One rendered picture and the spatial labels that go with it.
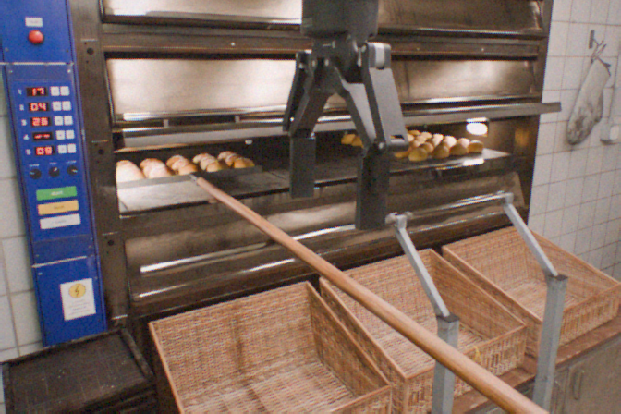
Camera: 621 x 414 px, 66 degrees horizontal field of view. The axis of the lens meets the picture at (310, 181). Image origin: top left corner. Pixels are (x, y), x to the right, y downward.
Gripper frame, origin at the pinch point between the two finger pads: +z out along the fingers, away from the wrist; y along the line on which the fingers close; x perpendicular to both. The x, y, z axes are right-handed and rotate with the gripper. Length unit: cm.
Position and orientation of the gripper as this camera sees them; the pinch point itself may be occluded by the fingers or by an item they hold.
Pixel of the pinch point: (332, 200)
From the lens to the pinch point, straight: 49.9
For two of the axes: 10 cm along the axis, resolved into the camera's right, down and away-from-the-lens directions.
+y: 4.8, 1.8, -8.6
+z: -0.3, 9.8, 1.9
